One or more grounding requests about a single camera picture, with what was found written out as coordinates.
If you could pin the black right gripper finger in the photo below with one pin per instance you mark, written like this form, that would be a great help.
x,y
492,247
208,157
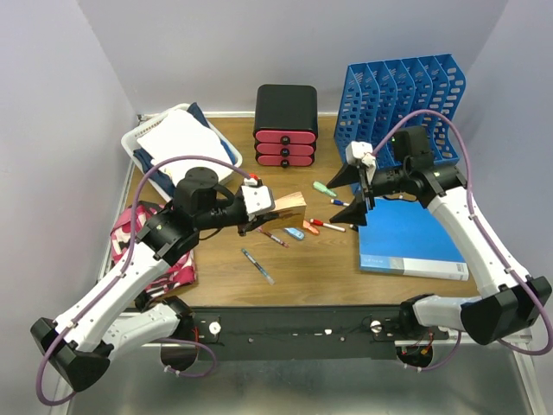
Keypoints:
x,y
354,214
347,175

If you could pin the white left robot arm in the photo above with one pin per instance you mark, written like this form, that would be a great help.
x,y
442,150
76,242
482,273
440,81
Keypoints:
x,y
81,342

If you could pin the navy blue cloth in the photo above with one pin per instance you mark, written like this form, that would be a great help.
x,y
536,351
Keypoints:
x,y
198,116

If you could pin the black pink drawer cabinet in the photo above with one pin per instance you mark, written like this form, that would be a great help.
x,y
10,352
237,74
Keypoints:
x,y
285,125

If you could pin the blue correction tape dispenser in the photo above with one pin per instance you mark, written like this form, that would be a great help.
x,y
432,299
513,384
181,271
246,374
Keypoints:
x,y
294,233

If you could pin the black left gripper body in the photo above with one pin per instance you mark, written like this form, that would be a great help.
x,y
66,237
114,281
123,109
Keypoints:
x,y
229,215

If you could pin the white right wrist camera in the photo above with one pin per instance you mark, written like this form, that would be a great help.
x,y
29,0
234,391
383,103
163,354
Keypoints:
x,y
359,154

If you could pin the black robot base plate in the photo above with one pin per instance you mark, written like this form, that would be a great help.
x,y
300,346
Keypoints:
x,y
302,332

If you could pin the blue gel pen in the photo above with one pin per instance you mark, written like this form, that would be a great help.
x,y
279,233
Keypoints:
x,y
265,274

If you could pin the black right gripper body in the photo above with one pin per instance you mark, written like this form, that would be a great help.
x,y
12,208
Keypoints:
x,y
385,181

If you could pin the blue file folder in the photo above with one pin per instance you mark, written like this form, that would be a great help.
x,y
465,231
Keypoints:
x,y
403,238

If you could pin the orange correction tape dispenser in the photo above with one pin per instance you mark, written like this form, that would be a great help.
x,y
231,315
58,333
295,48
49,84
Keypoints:
x,y
309,227

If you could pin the green correction tape dispenser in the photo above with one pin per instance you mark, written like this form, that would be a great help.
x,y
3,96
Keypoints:
x,y
322,188

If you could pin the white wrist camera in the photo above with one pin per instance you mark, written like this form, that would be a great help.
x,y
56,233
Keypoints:
x,y
257,197
359,154

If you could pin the orange cover paperback book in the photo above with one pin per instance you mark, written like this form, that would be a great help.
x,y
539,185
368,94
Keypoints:
x,y
290,210

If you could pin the red capped whiteboard marker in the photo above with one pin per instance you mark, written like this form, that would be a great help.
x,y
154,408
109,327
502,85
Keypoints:
x,y
319,223

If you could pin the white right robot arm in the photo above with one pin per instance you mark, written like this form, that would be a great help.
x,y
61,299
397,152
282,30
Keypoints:
x,y
509,298

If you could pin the white plastic basket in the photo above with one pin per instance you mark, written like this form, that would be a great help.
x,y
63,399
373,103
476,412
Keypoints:
x,y
181,147

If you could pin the blue capped whiteboard marker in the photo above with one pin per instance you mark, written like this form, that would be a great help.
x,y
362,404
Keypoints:
x,y
339,203

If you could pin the pink gel pen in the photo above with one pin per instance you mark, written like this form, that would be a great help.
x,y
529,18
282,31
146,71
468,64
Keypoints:
x,y
273,237

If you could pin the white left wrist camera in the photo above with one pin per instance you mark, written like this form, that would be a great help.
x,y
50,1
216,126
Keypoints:
x,y
257,197

